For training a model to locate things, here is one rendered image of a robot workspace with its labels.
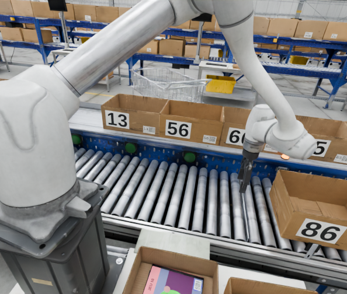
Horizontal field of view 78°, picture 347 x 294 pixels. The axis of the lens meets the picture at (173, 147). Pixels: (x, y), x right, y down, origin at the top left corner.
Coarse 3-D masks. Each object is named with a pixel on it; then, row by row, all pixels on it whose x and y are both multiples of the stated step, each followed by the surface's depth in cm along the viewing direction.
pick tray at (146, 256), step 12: (144, 252) 78; (156, 252) 77; (168, 252) 75; (144, 264) 80; (168, 264) 79; (180, 264) 78; (192, 264) 76; (204, 264) 75; (216, 264) 74; (132, 276) 71; (144, 276) 76; (204, 276) 78; (216, 276) 71; (132, 288) 73; (204, 288) 74; (216, 288) 68
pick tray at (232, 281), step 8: (232, 280) 70; (240, 280) 69; (248, 280) 69; (232, 288) 72; (240, 288) 71; (248, 288) 71; (256, 288) 70; (264, 288) 70; (272, 288) 69; (280, 288) 68; (288, 288) 68; (296, 288) 67
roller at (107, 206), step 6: (132, 162) 137; (138, 162) 142; (126, 168) 133; (132, 168) 133; (126, 174) 126; (120, 180) 121; (126, 180) 123; (114, 186) 118; (120, 186) 118; (114, 192) 113; (120, 192) 116; (108, 198) 109; (114, 198) 110; (108, 204) 106; (102, 210) 102; (108, 210) 104
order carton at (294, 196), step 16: (288, 176) 112; (304, 176) 110; (320, 176) 108; (272, 192) 114; (288, 192) 117; (304, 192) 115; (320, 192) 113; (336, 192) 111; (288, 208) 92; (304, 208) 111; (320, 208) 111; (336, 208) 112; (288, 224) 91; (336, 224) 85; (304, 240) 93
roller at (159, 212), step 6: (174, 168) 135; (168, 174) 129; (174, 174) 131; (168, 180) 124; (168, 186) 120; (162, 192) 115; (168, 192) 116; (162, 198) 111; (162, 204) 108; (156, 210) 104; (162, 210) 105; (156, 216) 101; (162, 216) 103; (150, 222) 100; (156, 222) 98
